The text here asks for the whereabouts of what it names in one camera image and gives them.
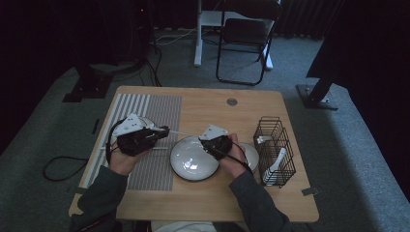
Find person's light clothing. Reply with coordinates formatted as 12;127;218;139
150;220;217;232

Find person's right hand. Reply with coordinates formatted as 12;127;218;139
219;133;248;180

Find dark pleated curtain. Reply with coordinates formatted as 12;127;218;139
277;0;342;40

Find black stand base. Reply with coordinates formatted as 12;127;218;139
62;61;114;103

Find white chopstick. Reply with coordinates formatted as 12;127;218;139
167;130;202;137
100;146;170;151

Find grey striped placemat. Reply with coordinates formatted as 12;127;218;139
78;93;183;191

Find black metal stand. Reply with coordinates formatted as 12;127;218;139
296;73;339;111

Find black floor cable loop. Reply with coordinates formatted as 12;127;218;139
43;156;90;182

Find white desk frame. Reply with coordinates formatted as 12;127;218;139
192;0;275;72

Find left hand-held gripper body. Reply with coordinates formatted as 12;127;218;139
110;113;156;158

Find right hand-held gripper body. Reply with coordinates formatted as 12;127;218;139
198;124;233;161

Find person's left hand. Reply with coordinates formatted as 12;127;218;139
109;151;143;177

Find white floor cable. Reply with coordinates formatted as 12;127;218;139
151;27;199;46

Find white plate with dark rim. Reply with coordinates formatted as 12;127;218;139
169;135;221;182

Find right hand-held gripper cable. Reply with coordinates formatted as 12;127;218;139
225;141;254;175

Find black wire basket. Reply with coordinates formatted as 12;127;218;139
253;116;297;189

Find dark equipment tower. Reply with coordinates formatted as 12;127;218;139
119;0;153;64

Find black folding chair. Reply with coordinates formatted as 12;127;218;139
215;0;283;86

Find black floor cables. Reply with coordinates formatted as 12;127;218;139
138;44;163;88

